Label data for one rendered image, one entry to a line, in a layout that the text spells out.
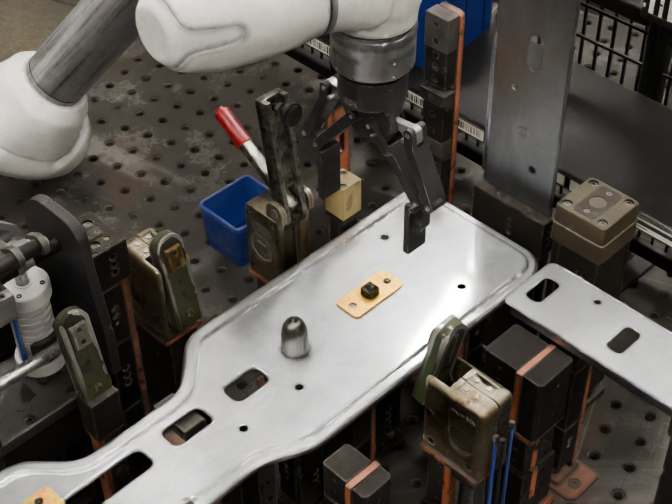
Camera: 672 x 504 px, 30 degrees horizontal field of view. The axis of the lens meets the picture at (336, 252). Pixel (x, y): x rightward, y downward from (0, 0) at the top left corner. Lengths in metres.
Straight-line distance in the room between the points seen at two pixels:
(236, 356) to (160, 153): 0.85
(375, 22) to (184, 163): 1.05
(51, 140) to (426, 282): 0.76
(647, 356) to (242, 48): 0.63
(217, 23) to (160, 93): 1.28
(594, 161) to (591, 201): 0.12
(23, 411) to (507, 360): 0.57
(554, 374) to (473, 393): 0.15
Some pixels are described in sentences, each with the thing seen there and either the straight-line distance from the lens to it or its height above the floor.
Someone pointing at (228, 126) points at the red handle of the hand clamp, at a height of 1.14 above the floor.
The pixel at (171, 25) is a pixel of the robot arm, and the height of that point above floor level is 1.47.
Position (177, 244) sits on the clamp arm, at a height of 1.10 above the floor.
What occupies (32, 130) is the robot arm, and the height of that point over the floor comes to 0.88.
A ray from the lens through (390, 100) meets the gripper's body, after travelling 1.31.
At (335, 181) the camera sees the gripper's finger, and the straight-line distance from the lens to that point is 1.48.
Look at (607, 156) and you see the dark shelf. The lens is 1.72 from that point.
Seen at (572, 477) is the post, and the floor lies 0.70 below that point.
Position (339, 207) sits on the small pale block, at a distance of 1.60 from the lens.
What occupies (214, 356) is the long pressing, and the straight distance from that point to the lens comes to 1.47.
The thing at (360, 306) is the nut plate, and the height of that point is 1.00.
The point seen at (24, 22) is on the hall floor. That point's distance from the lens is 4.04.
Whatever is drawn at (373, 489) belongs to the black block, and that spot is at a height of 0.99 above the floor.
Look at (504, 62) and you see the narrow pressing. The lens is 1.58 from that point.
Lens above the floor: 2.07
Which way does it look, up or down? 42 degrees down
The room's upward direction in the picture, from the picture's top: 1 degrees counter-clockwise
